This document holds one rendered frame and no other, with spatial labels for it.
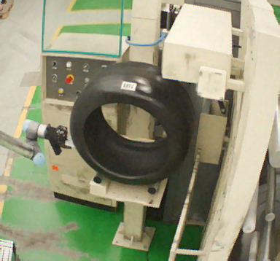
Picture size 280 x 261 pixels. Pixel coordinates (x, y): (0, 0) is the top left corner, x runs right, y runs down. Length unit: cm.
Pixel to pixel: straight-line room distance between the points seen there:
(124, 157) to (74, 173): 86
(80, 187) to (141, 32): 145
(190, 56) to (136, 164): 97
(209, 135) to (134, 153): 41
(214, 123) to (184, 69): 77
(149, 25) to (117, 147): 69
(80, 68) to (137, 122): 57
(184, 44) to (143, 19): 69
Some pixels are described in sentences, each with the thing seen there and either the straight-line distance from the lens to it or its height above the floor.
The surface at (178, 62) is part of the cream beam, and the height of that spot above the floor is 171.
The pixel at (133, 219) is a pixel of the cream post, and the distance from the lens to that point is 289.
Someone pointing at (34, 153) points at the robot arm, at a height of 102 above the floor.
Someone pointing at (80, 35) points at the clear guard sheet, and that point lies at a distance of 263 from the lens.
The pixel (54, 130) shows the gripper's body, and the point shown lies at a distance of 224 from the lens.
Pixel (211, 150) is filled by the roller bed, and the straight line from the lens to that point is 234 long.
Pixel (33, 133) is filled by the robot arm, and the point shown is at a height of 107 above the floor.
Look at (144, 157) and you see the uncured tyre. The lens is 235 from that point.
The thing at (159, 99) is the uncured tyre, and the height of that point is 141.
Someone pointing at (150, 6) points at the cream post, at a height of 173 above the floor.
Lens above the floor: 233
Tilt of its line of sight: 32 degrees down
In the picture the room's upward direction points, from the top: 3 degrees clockwise
